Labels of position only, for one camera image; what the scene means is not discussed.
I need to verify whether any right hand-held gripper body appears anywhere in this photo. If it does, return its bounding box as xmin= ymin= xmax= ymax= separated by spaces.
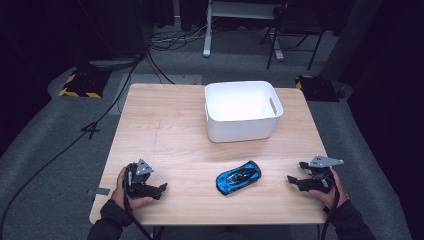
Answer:
xmin=299 ymin=155 xmax=345 ymax=194

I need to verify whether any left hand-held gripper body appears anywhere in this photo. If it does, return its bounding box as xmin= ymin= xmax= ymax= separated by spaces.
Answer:
xmin=123 ymin=159 xmax=160 ymax=200

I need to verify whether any blue toy car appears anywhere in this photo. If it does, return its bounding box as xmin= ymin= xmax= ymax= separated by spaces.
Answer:
xmin=215 ymin=160 xmax=263 ymax=196

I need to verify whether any white plastic storage bin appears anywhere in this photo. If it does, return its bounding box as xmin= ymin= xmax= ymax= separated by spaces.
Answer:
xmin=204 ymin=80 xmax=285 ymax=144

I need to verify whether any person's right hand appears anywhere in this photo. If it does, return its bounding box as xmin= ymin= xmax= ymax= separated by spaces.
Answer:
xmin=307 ymin=168 xmax=350 ymax=211

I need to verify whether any person's left hand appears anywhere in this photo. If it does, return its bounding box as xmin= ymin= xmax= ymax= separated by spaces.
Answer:
xmin=110 ymin=167 xmax=155 ymax=211

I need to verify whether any grey tape strip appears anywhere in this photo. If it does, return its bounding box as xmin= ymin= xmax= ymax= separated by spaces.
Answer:
xmin=86 ymin=187 xmax=111 ymax=198

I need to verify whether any grey flat stand base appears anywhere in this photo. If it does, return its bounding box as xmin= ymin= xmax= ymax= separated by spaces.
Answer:
xmin=87 ymin=57 xmax=138 ymax=70

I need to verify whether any grey curtain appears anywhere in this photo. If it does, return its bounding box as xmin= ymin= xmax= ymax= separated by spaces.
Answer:
xmin=320 ymin=0 xmax=384 ymax=81

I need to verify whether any black metal chair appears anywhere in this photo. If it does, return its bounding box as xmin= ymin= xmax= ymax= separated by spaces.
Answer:
xmin=259 ymin=2 xmax=327 ymax=71

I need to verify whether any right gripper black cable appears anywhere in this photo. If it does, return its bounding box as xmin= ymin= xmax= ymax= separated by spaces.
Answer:
xmin=320 ymin=174 xmax=341 ymax=240

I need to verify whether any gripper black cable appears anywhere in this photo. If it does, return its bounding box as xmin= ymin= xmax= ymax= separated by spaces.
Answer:
xmin=320 ymin=174 xmax=341 ymax=240
xmin=123 ymin=166 xmax=155 ymax=240

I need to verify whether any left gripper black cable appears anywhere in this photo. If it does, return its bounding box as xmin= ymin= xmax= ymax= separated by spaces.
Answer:
xmin=123 ymin=166 xmax=155 ymax=240

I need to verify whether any long black floor cable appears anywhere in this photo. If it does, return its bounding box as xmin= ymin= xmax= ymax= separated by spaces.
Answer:
xmin=0 ymin=49 xmax=148 ymax=234

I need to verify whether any yellow-black striped base plate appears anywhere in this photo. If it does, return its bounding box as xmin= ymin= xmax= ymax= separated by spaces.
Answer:
xmin=58 ymin=67 xmax=112 ymax=99
xmin=294 ymin=74 xmax=341 ymax=103

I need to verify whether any bundle of floor cables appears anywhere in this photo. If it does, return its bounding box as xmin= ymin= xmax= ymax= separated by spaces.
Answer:
xmin=148 ymin=23 xmax=214 ymax=52

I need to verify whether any white desk frame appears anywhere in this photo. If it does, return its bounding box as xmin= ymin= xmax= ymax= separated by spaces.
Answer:
xmin=202 ymin=0 xmax=285 ymax=62

